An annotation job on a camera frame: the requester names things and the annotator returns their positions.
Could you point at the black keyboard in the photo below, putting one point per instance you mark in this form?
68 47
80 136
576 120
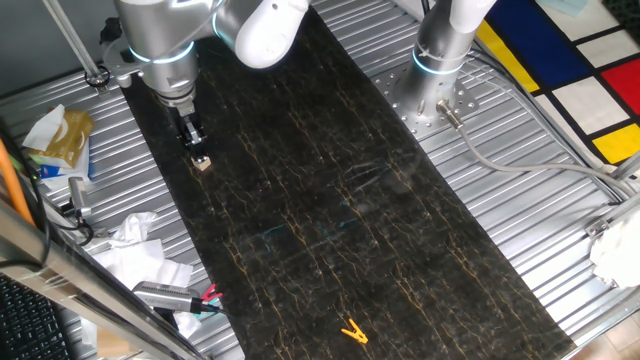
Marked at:
30 325

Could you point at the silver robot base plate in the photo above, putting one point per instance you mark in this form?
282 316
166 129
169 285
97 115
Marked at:
387 85

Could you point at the red plastic clip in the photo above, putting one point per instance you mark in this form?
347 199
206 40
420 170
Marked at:
211 292

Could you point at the colour block patterned cloth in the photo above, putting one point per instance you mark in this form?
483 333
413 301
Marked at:
530 40

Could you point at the green plastic clip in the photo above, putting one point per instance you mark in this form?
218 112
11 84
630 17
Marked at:
216 302

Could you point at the silver camera stand pole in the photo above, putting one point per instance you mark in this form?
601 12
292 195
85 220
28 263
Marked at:
70 37

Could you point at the orange clothespin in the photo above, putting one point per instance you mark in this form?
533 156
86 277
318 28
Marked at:
356 334

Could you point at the white cloth bundle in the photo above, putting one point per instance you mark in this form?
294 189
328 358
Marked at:
617 250

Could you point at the aluminium profile with bracket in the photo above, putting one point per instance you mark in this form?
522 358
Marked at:
597 227

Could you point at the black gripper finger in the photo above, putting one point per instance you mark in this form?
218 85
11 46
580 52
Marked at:
186 142
200 150

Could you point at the blue white tissue pack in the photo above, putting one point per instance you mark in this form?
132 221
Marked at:
55 172

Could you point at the aluminium frame bar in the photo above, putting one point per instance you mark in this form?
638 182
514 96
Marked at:
75 280

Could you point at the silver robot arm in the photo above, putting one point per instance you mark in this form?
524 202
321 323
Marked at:
160 35

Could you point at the ribbed silver camera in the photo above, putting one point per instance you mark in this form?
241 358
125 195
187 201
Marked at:
160 295

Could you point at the white pulled tissue sheet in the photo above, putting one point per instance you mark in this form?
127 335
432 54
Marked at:
45 130

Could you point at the crumpled white tissue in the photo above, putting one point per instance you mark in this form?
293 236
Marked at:
132 227

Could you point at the small wooden block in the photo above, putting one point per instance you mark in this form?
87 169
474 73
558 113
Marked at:
203 165

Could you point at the pale blue paper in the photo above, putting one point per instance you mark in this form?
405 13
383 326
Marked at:
565 6

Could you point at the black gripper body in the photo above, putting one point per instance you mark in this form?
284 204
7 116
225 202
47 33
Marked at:
182 122

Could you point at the grey camera stand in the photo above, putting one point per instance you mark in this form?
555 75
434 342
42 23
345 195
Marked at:
78 195

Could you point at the black marble pattern mat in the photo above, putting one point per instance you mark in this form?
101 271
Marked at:
325 225

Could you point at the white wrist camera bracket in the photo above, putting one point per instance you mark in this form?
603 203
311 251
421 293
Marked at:
115 62

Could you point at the yellow tissue box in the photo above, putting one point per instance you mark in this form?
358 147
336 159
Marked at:
70 137

